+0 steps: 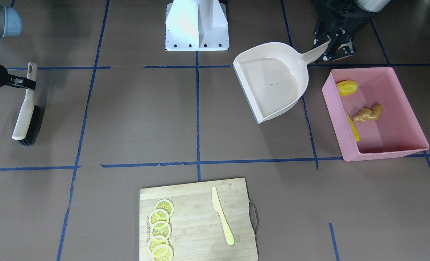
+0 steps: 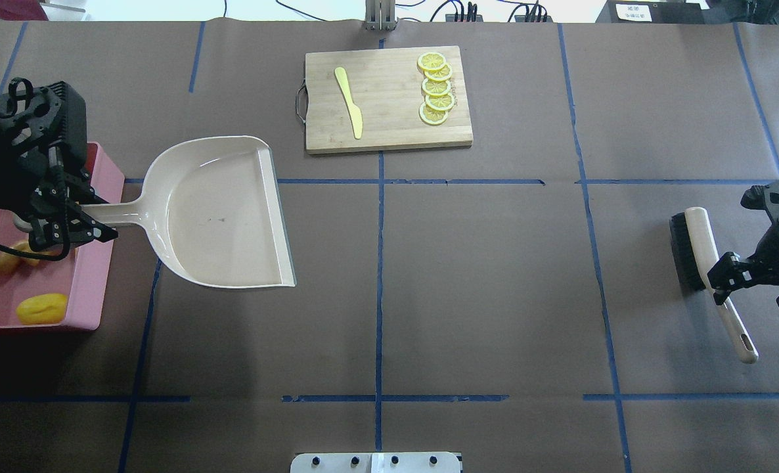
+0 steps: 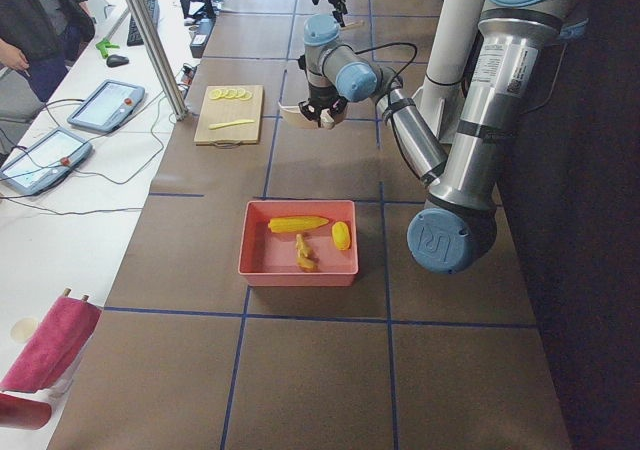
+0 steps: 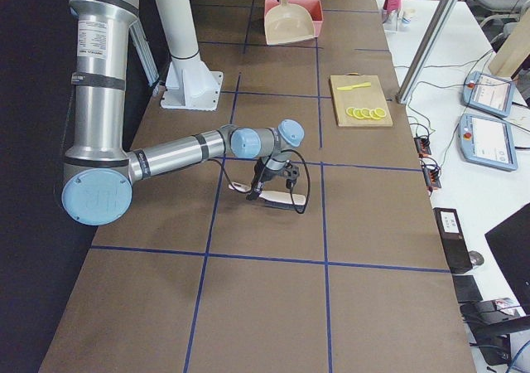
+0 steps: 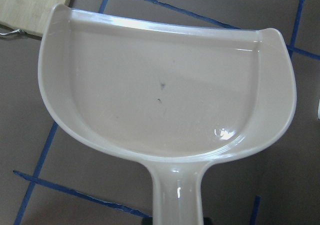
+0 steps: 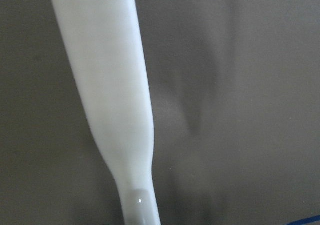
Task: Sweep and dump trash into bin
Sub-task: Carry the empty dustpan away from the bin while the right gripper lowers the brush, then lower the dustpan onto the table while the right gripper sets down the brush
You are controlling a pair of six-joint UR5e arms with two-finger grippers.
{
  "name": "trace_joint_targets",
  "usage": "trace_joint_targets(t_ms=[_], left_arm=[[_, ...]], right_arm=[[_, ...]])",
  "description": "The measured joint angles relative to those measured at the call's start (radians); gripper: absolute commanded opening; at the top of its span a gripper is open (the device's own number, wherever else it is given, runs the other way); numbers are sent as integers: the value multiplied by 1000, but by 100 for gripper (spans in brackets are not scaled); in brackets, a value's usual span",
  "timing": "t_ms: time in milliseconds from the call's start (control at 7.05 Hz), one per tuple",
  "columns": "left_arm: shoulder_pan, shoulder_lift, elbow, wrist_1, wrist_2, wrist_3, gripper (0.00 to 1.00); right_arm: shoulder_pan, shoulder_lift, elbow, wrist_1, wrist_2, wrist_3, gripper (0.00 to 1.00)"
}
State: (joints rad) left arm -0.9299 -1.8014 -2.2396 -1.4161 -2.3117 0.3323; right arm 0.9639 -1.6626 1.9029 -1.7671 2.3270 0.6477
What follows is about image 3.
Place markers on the beige plastic dustpan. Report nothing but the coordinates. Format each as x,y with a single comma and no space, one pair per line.
303,116

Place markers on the yellow toy corn cob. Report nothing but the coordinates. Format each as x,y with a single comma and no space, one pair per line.
296,224

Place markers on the yellow toy potato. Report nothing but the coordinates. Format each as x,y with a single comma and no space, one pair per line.
341,235

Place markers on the tan toy ginger root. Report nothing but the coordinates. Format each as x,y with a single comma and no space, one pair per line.
304,255

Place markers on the black bristle hand brush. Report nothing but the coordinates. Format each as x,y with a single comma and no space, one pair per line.
352,25

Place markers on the pink plastic bin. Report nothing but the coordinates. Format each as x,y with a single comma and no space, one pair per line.
269,259

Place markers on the lemon slice three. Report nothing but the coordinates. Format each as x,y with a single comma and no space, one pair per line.
235,93

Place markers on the lemon slice two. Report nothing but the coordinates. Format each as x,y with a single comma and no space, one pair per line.
226,92

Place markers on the lemon slice one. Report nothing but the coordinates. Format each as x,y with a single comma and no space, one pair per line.
217,93

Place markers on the yellow toy knife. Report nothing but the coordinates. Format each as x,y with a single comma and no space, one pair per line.
237,122

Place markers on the wooden cutting board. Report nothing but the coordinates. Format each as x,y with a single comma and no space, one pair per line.
224,110

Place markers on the black box with label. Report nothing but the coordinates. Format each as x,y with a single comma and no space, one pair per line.
200,37

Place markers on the black computer mouse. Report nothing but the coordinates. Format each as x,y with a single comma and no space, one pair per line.
114,61

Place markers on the far teach pendant tablet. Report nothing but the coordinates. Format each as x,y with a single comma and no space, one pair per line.
107,107

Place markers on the teach pendant tablet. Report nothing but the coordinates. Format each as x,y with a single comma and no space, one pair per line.
107,107
46,163

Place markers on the green toy object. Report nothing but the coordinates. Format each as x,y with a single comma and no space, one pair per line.
104,46

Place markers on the near teach pendant tablet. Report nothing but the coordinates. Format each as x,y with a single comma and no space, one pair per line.
46,163

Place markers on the person in dark clothes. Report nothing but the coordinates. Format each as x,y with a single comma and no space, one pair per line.
41,38

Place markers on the pink towel on rack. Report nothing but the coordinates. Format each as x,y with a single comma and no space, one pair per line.
53,347

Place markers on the paper cup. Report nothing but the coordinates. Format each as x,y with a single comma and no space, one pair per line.
24,329

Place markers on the red cup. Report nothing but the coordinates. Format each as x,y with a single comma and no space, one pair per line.
24,414

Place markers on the white mounting post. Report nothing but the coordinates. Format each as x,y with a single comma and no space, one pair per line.
440,98

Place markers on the aluminium frame post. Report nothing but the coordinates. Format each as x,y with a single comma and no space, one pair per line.
158,58

